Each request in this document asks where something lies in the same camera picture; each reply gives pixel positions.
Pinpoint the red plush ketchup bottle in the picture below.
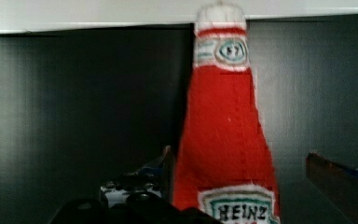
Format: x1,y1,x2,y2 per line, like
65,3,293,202
172,3,281,224

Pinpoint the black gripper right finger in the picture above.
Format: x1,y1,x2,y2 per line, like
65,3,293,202
306,153,358,224

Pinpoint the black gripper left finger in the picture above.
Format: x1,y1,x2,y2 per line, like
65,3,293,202
49,146,222,224

